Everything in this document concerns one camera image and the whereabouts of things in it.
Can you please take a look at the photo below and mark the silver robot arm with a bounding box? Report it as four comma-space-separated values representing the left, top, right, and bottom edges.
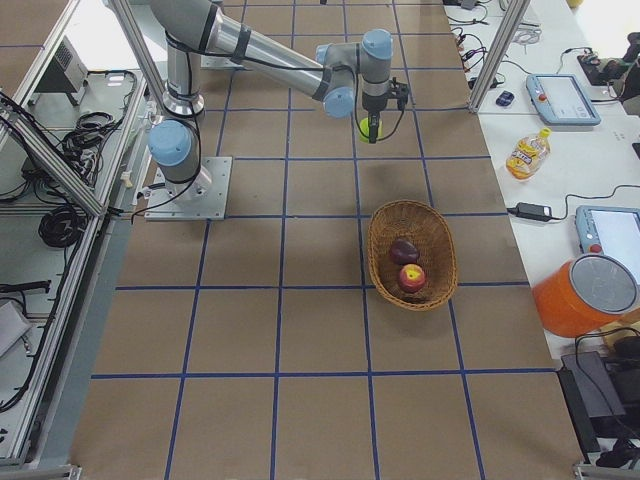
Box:
150, 1, 408, 144

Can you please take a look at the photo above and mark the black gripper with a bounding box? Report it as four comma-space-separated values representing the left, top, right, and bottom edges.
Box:
361, 92, 388, 143

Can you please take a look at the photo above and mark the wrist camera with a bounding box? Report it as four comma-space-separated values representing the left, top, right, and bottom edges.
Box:
388, 77, 410, 112

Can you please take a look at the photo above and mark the grey electronics box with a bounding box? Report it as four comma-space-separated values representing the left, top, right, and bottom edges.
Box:
34, 36, 88, 106

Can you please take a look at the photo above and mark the aluminium frame post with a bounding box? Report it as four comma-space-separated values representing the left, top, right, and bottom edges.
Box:
468, 0, 530, 114

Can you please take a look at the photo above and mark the near blue teach pendant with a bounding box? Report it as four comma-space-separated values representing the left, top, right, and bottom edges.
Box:
575, 205, 639, 262

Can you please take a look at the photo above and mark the coiled black cable bundle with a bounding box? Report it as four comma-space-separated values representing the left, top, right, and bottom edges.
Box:
38, 206, 84, 249

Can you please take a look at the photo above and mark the yellow juice bottle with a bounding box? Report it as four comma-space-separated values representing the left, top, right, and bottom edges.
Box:
505, 127, 552, 180

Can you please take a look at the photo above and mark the red yellow apple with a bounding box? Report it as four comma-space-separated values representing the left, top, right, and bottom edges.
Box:
397, 263, 427, 293

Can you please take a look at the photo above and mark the far blue teach pendant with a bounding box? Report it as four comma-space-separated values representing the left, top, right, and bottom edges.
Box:
525, 74, 601, 127

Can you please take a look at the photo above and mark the dark red apple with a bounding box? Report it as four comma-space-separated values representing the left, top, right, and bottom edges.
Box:
389, 238, 420, 265

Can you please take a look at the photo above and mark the orange cylinder container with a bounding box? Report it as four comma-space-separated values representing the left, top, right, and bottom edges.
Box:
532, 254, 639, 338

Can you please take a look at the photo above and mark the woven wicker basket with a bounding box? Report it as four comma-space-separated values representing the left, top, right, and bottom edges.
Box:
366, 200, 458, 311

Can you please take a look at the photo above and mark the blue teach pendant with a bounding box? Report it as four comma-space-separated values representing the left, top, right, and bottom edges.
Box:
575, 205, 639, 262
525, 74, 601, 127

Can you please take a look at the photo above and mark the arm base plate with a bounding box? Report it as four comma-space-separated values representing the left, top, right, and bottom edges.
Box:
201, 55, 245, 70
143, 156, 232, 221

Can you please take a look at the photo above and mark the black power adapter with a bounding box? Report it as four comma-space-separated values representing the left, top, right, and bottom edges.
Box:
507, 202, 553, 222

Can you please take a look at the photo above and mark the green apple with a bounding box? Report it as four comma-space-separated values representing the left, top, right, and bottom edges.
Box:
358, 118, 384, 144

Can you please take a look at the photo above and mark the black joystick controller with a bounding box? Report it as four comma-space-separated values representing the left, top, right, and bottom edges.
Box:
577, 53, 627, 86

